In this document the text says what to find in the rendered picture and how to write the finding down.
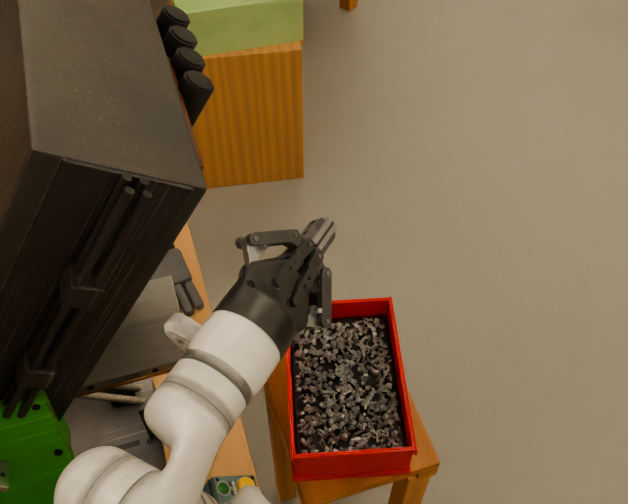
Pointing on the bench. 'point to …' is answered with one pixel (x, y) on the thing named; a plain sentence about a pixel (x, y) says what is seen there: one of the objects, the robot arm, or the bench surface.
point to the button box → (227, 484)
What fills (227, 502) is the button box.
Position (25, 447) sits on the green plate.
